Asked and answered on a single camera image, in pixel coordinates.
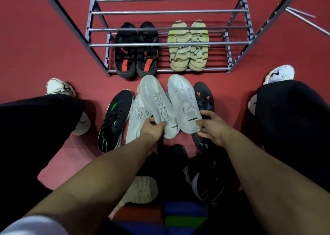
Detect person's left forearm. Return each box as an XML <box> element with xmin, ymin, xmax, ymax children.
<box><xmin>23</xmin><ymin>133</ymin><xmax>158</xmax><ymax>235</ymax></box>

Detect black green-stripe sneaker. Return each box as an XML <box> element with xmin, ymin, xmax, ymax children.
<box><xmin>98</xmin><ymin>89</ymin><xmax>135</xmax><ymax>154</ymax></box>

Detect person's right hand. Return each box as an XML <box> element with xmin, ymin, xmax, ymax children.
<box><xmin>195</xmin><ymin>109</ymin><xmax>234</xmax><ymax>148</ymax></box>

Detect white knit sneaker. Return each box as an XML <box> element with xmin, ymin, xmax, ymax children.
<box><xmin>125</xmin><ymin>94</ymin><xmax>153</xmax><ymax>144</ymax></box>
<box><xmin>108</xmin><ymin>176</ymin><xmax>158</xmax><ymax>219</ymax></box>

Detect white shirt sleeve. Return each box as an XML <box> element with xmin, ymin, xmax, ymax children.
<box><xmin>0</xmin><ymin>215</ymin><xmax>69</xmax><ymax>235</ymax></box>

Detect person's left hand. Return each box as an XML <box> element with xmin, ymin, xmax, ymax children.
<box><xmin>140</xmin><ymin>117</ymin><xmax>167</xmax><ymax>145</ymax></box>

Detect black orange-mark sneaker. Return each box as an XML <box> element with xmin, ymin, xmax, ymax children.
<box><xmin>192</xmin><ymin>82</ymin><xmax>216</xmax><ymax>153</ymax></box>

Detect person's right forearm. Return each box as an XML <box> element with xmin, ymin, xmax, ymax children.
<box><xmin>221</xmin><ymin>129</ymin><xmax>330</xmax><ymax>235</ymax></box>

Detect person's white left worn shoe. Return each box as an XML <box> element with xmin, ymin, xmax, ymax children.
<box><xmin>46</xmin><ymin>78</ymin><xmax>91</xmax><ymax>136</ymax></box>

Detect white design sneaker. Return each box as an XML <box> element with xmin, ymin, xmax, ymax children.
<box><xmin>167</xmin><ymin>74</ymin><xmax>204</xmax><ymax>134</ymax></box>
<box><xmin>137</xmin><ymin>74</ymin><xmax>180</xmax><ymax>140</ymax></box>

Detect long loose metal rod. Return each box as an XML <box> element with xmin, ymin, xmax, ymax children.
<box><xmin>285</xmin><ymin>8</ymin><xmax>330</xmax><ymax>37</ymax></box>

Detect yellow-beige sneaker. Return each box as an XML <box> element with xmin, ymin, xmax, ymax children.
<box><xmin>167</xmin><ymin>20</ymin><xmax>193</xmax><ymax>72</ymax></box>
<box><xmin>188</xmin><ymin>19</ymin><xmax>210</xmax><ymax>72</ymax></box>

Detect person's white right worn shoe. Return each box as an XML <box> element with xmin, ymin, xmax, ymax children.
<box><xmin>247</xmin><ymin>65</ymin><xmax>295</xmax><ymax>116</ymax></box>

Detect multicolour foam stool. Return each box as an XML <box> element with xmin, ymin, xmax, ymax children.
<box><xmin>111</xmin><ymin>201</ymin><xmax>209</xmax><ymax>235</ymax></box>

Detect black shoe with red tab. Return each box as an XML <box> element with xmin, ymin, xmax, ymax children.
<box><xmin>114</xmin><ymin>22</ymin><xmax>138</xmax><ymax>79</ymax></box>
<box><xmin>136</xmin><ymin>21</ymin><xmax>160</xmax><ymax>78</ymax></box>

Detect person's black trousers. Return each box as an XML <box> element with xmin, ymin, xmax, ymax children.
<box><xmin>0</xmin><ymin>79</ymin><xmax>330</xmax><ymax>235</ymax></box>

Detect short loose metal rod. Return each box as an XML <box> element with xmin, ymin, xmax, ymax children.
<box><xmin>286</xmin><ymin>6</ymin><xmax>316</xmax><ymax>19</ymax></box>

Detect person's white worn shoe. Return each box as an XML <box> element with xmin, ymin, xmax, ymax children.
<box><xmin>247</xmin><ymin>65</ymin><xmax>295</xmax><ymax>116</ymax></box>
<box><xmin>46</xmin><ymin>78</ymin><xmax>91</xmax><ymax>136</ymax></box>

